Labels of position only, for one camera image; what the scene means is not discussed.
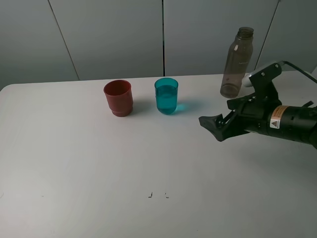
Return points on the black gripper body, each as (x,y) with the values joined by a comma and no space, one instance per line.
(273,119)

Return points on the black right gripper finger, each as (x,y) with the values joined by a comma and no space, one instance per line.
(237,102)

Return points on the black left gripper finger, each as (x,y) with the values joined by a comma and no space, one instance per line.
(223,128)

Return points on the grey translucent water bottle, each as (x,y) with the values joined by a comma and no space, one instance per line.
(238,58)

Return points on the teal translucent plastic cup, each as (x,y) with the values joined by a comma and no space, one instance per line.
(166,90)

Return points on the red plastic cup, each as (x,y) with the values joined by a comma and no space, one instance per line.
(119,97)

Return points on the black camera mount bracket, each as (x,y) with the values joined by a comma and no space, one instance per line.
(261,80)

